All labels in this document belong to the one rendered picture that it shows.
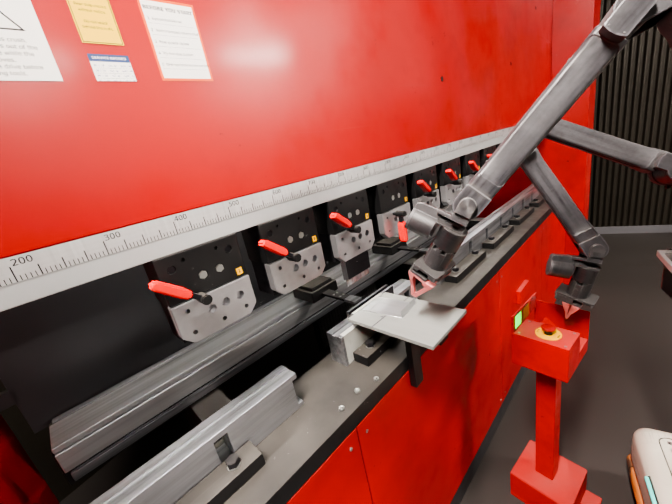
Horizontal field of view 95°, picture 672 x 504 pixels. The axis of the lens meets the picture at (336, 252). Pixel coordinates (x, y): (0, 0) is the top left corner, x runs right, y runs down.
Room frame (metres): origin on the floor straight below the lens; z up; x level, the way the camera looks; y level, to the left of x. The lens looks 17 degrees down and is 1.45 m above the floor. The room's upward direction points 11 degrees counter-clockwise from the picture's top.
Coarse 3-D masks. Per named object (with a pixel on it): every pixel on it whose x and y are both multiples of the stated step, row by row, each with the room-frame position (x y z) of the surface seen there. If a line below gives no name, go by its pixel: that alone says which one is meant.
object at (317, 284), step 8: (312, 280) 1.03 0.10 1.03; (320, 280) 1.01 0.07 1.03; (328, 280) 1.01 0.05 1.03; (296, 288) 1.01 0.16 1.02; (304, 288) 0.99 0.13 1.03; (312, 288) 0.96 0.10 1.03; (320, 288) 0.97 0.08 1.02; (328, 288) 0.99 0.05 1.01; (336, 288) 1.02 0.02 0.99; (296, 296) 1.01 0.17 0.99; (304, 296) 0.98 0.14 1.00; (312, 296) 0.94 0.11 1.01; (320, 296) 0.97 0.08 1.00; (328, 296) 0.95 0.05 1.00; (336, 296) 0.92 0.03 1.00; (344, 296) 0.91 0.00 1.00; (352, 296) 0.90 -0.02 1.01
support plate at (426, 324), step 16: (416, 304) 0.78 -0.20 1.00; (432, 304) 0.76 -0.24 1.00; (352, 320) 0.76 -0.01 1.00; (368, 320) 0.75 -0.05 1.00; (384, 320) 0.73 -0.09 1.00; (400, 320) 0.71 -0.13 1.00; (416, 320) 0.70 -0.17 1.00; (432, 320) 0.68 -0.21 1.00; (448, 320) 0.67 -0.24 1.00; (400, 336) 0.65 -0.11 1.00; (416, 336) 0.63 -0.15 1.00; (432, 336) 0.62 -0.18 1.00
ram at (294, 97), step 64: (64, 0) 0.50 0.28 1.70; (128, 0) 0.55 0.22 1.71; (192, 0) 0.62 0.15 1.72; (256, 0) 0.70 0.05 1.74; (320, 0) 0.82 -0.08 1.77; (384, 0) 0.99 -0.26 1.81; (448, 0) 1.25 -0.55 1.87; (512, 0) 1.72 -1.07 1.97; (64, 64) 0.48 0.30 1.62; (256, 64) 0.68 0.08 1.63; (320, 64) 0.80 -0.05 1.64; (384, 64) 0.96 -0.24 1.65; (448, 64) 1.23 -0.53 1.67; (512, 64) 1.71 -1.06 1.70; (0, 128) 0.42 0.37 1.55; (64, 128) 0.46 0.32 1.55; (128, 128) 0.51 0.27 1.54; (192, 128) 0.57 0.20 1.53; (256, 128) 0.66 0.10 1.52; (320, 128) 0.77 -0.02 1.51; (384, 128) 0.94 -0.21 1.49; (448, 128) 1.20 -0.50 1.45; (0, 192) 0.40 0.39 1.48; (64, 192) 0.44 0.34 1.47; (128, 192) 0.49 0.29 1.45; (192, 192) 0.55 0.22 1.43; (256, 192) 0.63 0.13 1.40; (320, 192) 0.74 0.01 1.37; (0, 256) 0.38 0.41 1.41; (128, 256) 0.47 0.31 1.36
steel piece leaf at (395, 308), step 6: (384, 300) 0.84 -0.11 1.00; (390, 300) 0.83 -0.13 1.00; (396, 300) 0.82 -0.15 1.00; (414, 300) 0.78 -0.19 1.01; (378, 306) 0.81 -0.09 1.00; (384, 306) 0.80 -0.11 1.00; (390, 306) 0.79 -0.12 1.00; (396, 306) 0.79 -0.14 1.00; (402, 306) 0.78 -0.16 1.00; (408, 306) 0.75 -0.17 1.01; (378, 312) 0.77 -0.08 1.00; (384, 312) 0.77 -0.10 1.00; (390, 312) 0.76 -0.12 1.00; (396, 312) 0.75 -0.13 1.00; (402, 312) 0.73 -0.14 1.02
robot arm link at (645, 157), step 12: (564, 120) 0.91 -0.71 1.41; (552, 132) 0.91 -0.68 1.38; (564, 132) 0.90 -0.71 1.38; (576, 132) 0.89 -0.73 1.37; (588, 132) 0.88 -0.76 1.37; (600, 132) 0.87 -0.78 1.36; (564, 144) 0.92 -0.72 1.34; (576, 144) 0.89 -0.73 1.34; (588, 144) 0.87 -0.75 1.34; (600, 144) 0.86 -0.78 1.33; (612, 144) 0.85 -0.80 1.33; (624, 144) 0.84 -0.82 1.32; (636, 144) 0.82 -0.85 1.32; (600, 156) 0.87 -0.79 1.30; (612, 156) 0.84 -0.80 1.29; (624, 156) 0.83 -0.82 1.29; (636, 156) 0.82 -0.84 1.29; (648, 156) 0.80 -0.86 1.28; (660, 156) 0.78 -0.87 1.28; (636, 168) 0.83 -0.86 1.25; (648, 168) 0.80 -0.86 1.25; (660, 168) 0.77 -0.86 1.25
